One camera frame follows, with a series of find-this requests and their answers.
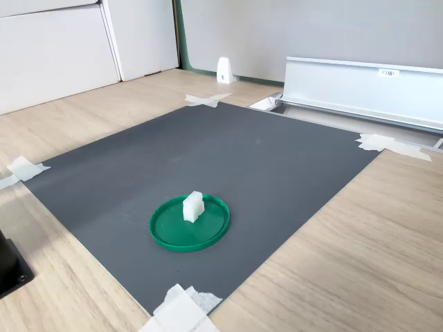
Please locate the small white plastic terminal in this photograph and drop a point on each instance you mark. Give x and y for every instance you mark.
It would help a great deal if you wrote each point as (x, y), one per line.
(192, 207)

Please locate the round green plastic lid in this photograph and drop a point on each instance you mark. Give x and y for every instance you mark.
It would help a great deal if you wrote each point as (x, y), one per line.
(180, 235)

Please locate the dark grey table mat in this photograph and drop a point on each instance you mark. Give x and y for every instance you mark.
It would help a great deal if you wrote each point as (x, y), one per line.
(242, 166)

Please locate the white masking tape piece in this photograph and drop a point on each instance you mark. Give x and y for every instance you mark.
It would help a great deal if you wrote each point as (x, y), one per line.
(22, 169)
(207, 100)
(375, 142)
(180, 314)

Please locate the small white table bracket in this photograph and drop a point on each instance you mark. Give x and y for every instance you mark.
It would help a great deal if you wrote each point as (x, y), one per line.
(223, 69)

